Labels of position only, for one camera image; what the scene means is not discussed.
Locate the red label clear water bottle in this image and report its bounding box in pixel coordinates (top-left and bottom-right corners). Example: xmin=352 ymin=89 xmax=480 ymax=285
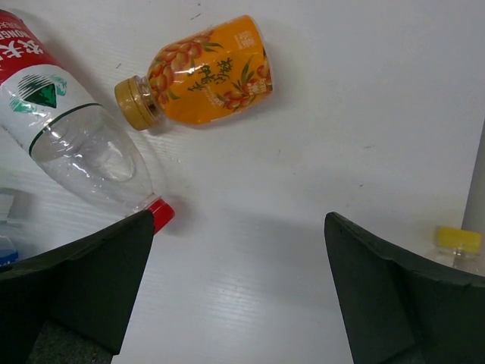
xmin=1 ymin=11 xmax=175 ymax=231

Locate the yellow cap clear bottle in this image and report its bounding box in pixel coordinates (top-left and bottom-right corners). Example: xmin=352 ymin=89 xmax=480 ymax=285
xmin=424 ymin=226 xmax=484 ymax=276

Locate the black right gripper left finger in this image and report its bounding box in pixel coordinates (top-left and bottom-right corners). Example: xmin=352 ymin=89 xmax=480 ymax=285
xmin=1 ymin=212 xmax=154 ymax=363

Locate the orange juice bottle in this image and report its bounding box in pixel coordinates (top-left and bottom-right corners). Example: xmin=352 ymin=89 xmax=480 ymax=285
xmin=114 ymin=15 xmax=273 ymax=130

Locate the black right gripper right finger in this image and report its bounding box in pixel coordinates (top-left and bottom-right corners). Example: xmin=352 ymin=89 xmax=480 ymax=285
xmin=324 ymin=212 xmax=484 ymax=363

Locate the blue label bottle blue cap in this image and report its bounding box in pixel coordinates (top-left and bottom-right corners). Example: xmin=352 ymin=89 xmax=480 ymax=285
xmin=0 ymin=188 xmax=20 ymax=266

